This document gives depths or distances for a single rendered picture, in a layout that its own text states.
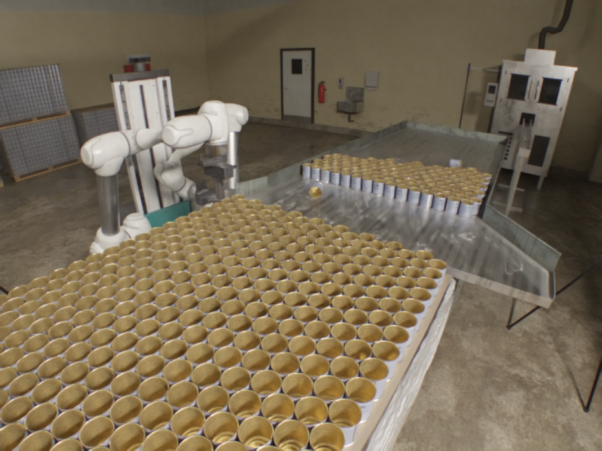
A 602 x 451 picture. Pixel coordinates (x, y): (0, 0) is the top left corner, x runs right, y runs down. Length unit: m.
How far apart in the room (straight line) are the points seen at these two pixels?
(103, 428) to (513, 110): 6.15
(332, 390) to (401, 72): 7.60
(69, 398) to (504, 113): 6.17
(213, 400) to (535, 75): 5.98
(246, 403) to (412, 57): 7.66
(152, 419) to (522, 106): 6.05
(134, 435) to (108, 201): 1.22
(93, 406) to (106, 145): 1.10
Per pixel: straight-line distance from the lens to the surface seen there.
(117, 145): 1.63
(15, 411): 0.96
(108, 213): 1.82
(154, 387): 0.85
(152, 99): 2.18
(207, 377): 0.86
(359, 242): 1.31
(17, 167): 7.80
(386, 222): 1.62
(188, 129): 1.17
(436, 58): 7.83
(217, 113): 1.28
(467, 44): 7.72
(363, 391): 0.83
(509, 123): 6.21
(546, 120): 6.20
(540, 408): 2.53
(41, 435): 0.86
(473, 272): 1.38
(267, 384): 0.83
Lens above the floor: 1.80
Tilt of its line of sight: 28 degrees down
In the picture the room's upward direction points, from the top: straight up
